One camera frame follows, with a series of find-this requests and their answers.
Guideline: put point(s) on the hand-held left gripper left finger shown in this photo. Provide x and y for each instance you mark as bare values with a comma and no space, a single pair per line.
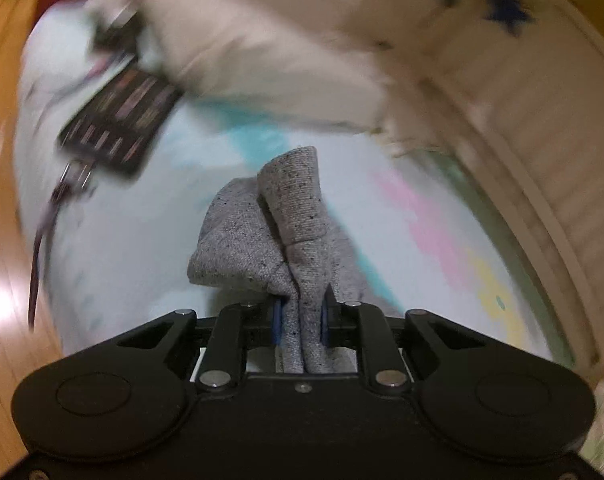
277,327

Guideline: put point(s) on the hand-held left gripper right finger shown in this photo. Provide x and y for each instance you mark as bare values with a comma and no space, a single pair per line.
325,327

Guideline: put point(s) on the grey pants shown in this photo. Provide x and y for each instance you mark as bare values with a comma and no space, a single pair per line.
292,210

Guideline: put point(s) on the flower printed bed sheet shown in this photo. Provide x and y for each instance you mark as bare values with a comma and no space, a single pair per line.
131,235

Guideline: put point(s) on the cream duvet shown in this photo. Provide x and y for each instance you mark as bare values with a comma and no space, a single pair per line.
282,35

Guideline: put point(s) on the wooden bed frame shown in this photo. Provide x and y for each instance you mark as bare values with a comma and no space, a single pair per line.
557,160

